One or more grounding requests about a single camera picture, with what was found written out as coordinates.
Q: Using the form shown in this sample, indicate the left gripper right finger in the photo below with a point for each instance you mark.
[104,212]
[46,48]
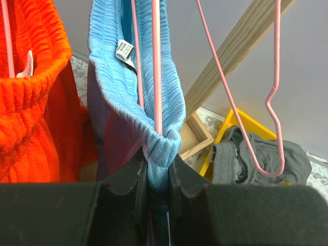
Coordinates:
[202,213]

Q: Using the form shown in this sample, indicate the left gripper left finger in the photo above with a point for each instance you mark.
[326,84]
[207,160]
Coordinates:
[108,212]

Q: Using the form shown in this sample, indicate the yellow plastic tray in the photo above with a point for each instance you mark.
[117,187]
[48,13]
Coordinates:
[230,161]

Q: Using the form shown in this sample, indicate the light blue shorts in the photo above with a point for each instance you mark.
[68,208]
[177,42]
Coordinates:
[120,97]

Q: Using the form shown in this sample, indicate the pink hanger with orange garment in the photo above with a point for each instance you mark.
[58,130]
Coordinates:
[8,39]

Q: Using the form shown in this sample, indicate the bright orange garment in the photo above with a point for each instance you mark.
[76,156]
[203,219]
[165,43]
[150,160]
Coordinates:
[46,134]

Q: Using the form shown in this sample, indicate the wooden clothes rack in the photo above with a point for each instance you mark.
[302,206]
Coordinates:
[256,21]

